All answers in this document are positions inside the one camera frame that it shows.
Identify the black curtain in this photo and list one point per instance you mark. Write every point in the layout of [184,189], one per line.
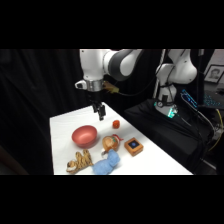
[33,100]

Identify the green base light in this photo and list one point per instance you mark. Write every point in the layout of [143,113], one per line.
[171,112]

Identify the pink bowl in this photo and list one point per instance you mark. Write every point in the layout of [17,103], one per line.
[84,136]

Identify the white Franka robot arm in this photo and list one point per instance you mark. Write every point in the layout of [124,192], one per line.
[94,63]

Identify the blue plush toy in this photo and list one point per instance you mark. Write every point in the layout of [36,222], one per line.
[106,163]

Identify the small orange cup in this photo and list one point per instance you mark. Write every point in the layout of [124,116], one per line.
[116,124]

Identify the keyboard with blue lights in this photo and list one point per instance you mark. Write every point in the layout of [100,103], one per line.
[200,99]

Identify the orange doll with red hat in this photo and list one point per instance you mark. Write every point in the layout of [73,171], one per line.
[111,143]

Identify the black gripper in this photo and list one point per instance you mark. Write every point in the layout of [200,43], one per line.
[93,96]

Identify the framed portrait picture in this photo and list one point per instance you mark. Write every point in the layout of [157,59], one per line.
[214,74]

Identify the black cloth-covered robot stand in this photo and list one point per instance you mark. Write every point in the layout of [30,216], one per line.
[160,133]

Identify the yellowish wrist camera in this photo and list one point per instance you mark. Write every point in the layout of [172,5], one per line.
[110,87]

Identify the tiger plush toy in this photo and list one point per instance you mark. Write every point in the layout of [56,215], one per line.
[79,162]

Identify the wooden block with blue square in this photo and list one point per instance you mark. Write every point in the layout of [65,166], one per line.
[133,146]

